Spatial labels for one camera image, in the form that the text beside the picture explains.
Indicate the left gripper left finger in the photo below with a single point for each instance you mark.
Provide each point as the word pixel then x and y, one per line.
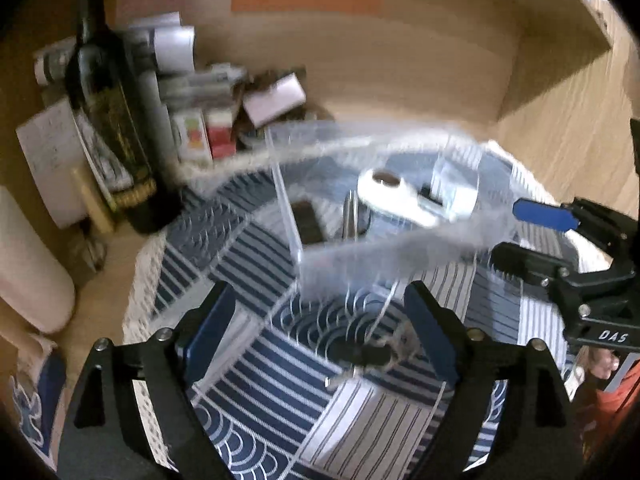
pixel 103 435

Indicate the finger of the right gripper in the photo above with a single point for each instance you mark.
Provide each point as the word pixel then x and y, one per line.
pixel 533 268
pixel 557 218

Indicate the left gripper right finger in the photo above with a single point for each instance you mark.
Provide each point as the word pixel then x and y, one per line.
pixel 536 437

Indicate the white handheld magnifier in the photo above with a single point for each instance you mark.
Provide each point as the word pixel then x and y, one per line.
pixel 388 194

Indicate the silver multitool pliers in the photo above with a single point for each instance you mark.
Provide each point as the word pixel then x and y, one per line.
pixel 356 217

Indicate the stitch cartoon sticker card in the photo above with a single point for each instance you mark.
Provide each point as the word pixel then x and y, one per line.
pixel 38 392

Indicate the black key fob keys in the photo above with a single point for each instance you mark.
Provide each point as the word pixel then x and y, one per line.
pixel 357 359

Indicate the clear plastic storage box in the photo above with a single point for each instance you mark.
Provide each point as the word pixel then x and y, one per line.
pixel 321 162

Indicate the pink ceramic mug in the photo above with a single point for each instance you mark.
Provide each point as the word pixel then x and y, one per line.
pixel 33 282

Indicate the blue white patterned cloth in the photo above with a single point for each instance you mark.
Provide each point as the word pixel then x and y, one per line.
pixel 262 401

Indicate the wooden shelf board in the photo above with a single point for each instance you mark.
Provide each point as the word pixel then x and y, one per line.
pixel 585 5

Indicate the wooden stick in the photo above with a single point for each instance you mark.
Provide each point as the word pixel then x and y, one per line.
pixel 97 210

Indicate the white small card box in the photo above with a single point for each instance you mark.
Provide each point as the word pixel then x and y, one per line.
pixel 263 106

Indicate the white notepaper sheet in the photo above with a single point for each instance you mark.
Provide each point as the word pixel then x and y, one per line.
pixel 52 149

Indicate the stack of books papers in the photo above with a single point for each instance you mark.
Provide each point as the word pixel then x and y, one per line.
pixel 192 111

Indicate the dark wine bottle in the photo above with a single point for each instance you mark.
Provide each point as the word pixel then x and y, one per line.
pixel 100 83

